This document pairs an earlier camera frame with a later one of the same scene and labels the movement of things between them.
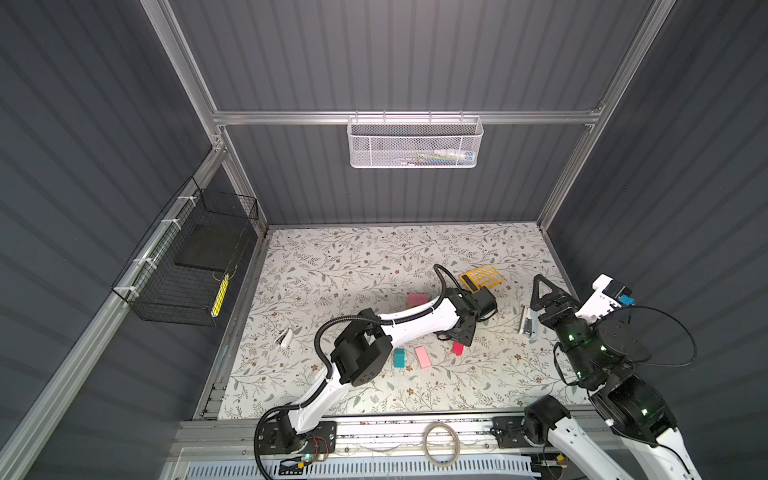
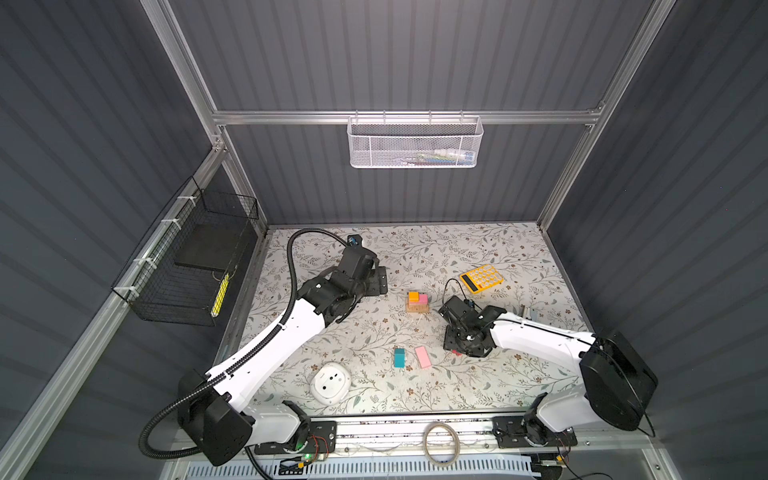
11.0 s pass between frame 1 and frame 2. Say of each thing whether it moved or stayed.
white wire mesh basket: stayed
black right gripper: moved
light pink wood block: stayed
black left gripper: moved
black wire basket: stayed
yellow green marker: stayed
